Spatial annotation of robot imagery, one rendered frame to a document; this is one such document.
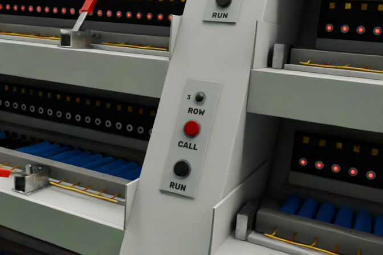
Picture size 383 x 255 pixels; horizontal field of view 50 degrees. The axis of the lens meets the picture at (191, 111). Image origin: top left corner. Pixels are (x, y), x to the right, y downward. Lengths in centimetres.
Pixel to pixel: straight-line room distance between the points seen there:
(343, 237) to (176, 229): 17
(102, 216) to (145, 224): 6
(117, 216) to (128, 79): 16
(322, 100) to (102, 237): 27
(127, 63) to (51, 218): 20
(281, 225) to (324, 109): 13
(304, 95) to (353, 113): 5
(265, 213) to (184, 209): 9
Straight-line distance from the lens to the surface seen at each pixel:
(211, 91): 44
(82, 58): 54
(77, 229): 50
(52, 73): 58
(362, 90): 42
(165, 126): 45
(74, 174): 55
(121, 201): 51
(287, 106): 43
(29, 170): 55
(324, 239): 46
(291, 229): 46
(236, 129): 42
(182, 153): 43
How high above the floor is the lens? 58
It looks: 10 degrees up
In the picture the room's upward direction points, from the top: 14 degrees clockwise
